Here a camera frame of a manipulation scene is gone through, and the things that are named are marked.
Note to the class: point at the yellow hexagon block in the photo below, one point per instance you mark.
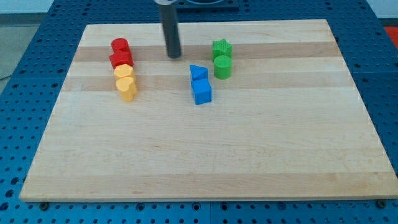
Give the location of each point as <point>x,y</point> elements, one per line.
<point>124,71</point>

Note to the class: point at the red cylinder block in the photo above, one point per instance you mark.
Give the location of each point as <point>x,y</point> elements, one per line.
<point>120,45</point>

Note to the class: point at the red square block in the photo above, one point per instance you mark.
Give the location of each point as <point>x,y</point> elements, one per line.
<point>121,58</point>

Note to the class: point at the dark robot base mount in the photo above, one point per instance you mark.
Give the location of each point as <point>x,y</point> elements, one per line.
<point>206,4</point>

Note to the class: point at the green cylinder block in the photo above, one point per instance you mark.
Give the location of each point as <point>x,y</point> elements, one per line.
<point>222,67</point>

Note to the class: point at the blue cube block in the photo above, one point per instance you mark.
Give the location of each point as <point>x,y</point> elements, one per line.
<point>201,91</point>

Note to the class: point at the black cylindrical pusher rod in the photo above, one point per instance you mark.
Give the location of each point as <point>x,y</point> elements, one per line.
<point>169,20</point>

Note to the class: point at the yellow heart block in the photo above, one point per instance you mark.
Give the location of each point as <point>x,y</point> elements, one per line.
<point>127,88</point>

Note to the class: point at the green star block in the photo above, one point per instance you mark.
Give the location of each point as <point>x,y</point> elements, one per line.
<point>222,47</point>

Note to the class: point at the wooden board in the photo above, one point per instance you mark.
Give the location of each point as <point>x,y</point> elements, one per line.
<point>288,124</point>

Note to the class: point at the blue triangle block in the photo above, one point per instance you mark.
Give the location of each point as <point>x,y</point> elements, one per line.
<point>198,72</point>

